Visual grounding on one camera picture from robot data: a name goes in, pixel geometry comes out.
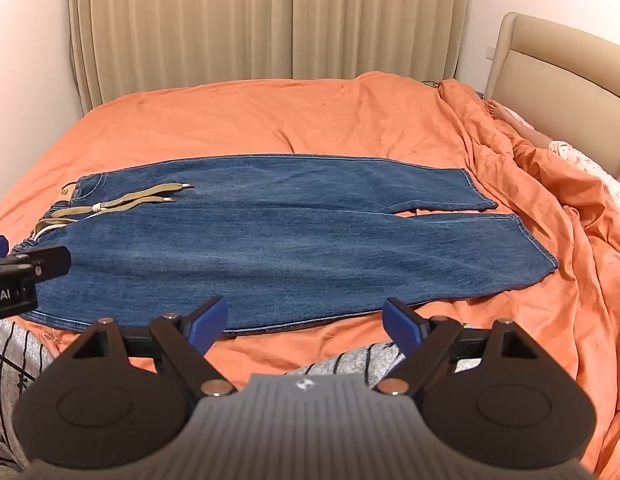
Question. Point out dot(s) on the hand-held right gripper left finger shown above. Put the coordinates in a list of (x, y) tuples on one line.
[(209, 320)]

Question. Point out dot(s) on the beige padded headboard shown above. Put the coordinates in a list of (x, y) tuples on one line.
[(565, 75)]

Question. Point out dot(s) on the beige pleated curtain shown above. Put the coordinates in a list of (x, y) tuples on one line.
[(270, 20)]

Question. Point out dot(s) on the blue denim pants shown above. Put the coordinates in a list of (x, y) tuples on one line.
[(290, 240)]

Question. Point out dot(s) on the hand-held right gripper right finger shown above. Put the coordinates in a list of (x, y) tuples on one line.
[(401, 327)]

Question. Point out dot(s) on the orange bed sheet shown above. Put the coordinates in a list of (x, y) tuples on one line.
[(239, 115)]

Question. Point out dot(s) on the orange duvet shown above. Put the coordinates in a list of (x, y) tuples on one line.
[(555, 220)]

